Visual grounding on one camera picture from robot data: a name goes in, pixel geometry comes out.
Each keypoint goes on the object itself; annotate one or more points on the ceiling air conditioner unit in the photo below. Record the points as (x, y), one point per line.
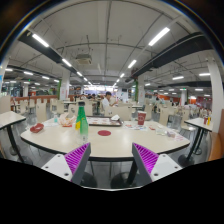
(83, 59)

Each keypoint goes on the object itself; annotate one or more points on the green drink bottle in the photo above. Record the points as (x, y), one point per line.
(81, 120)

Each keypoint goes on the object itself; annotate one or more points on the small red packet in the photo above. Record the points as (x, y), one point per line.
(36, 128)

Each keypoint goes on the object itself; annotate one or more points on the printed paper flyer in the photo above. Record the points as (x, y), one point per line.
(135, 126)

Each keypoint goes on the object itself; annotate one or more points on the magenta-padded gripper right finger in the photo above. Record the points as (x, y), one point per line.
(146, 159)

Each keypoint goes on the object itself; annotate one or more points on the white napkin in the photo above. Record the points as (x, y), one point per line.
(115, 117)

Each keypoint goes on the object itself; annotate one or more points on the ceiling light strips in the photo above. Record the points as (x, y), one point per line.
(159, 36)

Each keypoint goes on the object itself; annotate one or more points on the red paper cup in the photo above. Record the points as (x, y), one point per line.
(141, 118)

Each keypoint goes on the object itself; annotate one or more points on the clear plastic bag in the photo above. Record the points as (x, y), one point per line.
(161, 131)

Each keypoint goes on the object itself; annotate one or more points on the white table with black leg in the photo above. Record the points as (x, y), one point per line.
(198, 122)
(10, 118)

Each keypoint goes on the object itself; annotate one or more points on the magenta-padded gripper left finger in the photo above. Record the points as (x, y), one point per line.
(77, 159)

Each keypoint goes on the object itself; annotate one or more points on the small teal sanitizer bottle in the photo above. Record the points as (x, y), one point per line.
(55, 118)

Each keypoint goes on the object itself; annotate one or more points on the person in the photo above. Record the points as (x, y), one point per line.
(106, 102)

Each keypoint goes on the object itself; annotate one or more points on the flat round red coaster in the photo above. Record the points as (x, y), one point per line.
(104, 132)

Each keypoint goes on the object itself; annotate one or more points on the dark food tray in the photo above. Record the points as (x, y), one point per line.
(100, 121)

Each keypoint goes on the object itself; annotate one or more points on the beige dining chairs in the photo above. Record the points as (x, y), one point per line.
(41, 111)

